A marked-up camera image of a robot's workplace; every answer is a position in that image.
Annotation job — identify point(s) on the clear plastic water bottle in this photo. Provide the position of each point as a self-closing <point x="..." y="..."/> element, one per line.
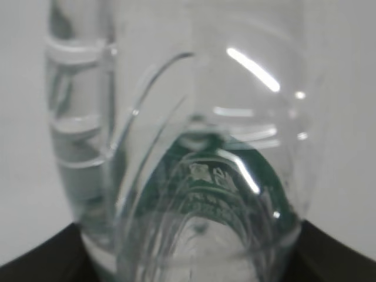
<point x="187" y="134"/>

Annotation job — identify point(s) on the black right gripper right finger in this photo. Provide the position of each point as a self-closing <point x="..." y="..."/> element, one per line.
<point x="331" y="260"/>

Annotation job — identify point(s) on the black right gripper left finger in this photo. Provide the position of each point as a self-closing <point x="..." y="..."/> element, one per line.
<point x="76" y="253"/>

